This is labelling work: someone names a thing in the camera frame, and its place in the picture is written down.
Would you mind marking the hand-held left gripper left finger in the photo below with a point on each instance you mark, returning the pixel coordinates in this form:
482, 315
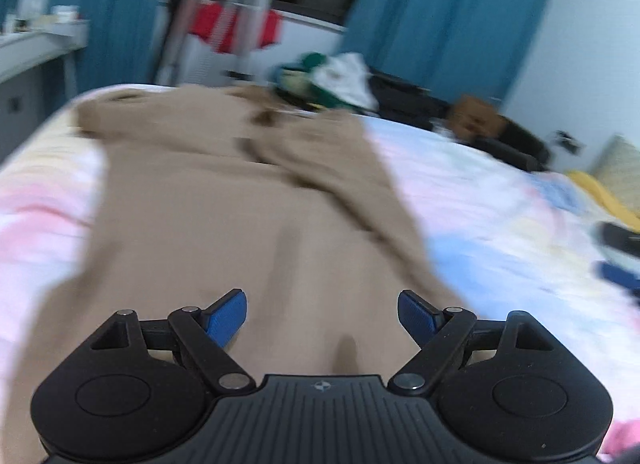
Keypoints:
227, 318

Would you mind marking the blue curtain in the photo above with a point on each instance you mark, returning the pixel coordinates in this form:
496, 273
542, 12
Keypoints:
120, 9
450, 19

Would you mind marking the pink cloth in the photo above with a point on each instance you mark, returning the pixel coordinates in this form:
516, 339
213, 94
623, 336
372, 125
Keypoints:
622, 441

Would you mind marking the brown cardboard box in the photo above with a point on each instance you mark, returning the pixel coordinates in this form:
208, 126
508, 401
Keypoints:
475, 117

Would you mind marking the metal drying rack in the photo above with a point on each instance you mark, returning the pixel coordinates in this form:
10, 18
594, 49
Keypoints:
175, 34

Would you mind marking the white desk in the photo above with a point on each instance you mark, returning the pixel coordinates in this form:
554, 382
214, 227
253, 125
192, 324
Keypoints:
35, 47

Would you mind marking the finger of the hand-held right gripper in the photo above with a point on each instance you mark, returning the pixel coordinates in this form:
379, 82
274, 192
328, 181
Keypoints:
620, 275
622, 238

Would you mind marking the wall socket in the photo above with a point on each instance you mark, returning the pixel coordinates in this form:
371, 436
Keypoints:
568, 141

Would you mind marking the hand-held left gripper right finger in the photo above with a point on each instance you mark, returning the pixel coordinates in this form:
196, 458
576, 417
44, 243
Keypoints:
417, 318

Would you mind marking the white box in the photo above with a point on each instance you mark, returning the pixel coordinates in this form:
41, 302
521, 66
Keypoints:
65, 13

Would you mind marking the pastel tie-dye bed sheet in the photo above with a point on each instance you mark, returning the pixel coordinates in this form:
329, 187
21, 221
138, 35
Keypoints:
500, 224

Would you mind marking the tan garment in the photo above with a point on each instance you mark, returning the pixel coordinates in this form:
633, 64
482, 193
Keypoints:
200, 219

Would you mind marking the red cloth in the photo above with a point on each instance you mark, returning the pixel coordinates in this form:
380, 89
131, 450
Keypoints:
207, 24

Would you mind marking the beige pillow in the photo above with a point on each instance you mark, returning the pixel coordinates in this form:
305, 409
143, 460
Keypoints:
622, 164

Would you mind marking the yellow blanket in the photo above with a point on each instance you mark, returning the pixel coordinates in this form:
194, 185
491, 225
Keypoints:
607, 199

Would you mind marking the green and white clothes pile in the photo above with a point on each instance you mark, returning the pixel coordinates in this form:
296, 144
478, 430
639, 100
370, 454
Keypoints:
340, 79

